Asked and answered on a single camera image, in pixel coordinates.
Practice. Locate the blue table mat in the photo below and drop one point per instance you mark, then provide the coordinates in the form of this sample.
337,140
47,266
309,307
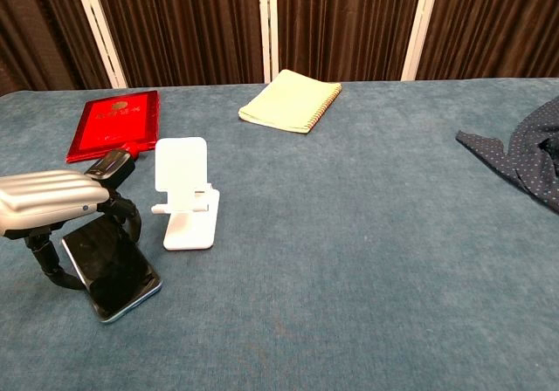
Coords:
349,234

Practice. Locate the red certificate book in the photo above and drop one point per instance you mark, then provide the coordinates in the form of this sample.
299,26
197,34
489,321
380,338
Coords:
113,120

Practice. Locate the black smartphone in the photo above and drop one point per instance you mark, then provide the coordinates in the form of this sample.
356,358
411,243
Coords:
118,273

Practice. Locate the pale yellow spiral notebook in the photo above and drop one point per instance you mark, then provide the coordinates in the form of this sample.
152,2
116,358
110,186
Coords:
288,100

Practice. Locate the brown folding screen panel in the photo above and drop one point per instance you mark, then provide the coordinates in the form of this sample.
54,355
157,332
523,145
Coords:
493,24
345,24
39,29
183,24

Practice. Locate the left silver and black robot hand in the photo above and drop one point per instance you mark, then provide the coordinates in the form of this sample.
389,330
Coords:
48,199

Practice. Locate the navy dotted cloth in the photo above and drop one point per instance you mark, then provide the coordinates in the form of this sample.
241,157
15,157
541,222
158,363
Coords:
524,155

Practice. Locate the white folding phone stand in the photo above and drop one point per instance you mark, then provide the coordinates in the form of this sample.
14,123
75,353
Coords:
181,164

